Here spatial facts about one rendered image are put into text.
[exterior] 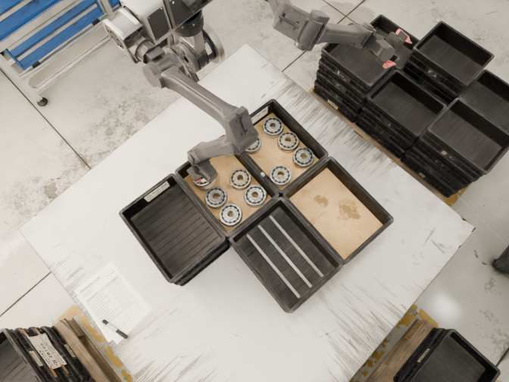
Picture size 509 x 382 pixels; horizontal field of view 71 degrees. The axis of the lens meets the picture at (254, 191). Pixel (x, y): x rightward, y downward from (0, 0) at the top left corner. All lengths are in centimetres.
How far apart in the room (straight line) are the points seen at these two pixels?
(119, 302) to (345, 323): 104
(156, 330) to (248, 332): 42
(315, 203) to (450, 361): 119
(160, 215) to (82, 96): 176
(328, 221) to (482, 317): 142
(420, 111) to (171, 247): 178
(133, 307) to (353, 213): 110
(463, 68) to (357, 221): 142
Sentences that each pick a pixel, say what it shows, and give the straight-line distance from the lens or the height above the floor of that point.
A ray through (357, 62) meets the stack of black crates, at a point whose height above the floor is 49.
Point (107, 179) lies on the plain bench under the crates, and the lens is 201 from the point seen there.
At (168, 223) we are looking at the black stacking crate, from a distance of 169.
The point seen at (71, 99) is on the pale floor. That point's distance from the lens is 328.
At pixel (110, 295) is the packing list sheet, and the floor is 70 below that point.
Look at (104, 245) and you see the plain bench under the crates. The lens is 191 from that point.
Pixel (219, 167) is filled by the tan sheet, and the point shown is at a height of 83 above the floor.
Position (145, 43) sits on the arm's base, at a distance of 131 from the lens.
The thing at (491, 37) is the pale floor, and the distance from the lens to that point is 375.
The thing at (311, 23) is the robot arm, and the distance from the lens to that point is 113.
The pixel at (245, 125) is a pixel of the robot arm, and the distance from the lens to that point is 106.
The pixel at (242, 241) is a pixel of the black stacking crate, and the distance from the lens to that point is 162.
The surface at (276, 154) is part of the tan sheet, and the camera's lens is 175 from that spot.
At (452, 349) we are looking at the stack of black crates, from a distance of 239.
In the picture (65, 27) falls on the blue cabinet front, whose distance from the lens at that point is 311.
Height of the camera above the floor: 242
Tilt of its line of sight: 71 degrees down
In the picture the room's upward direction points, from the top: 4 degrees counter-clockwise
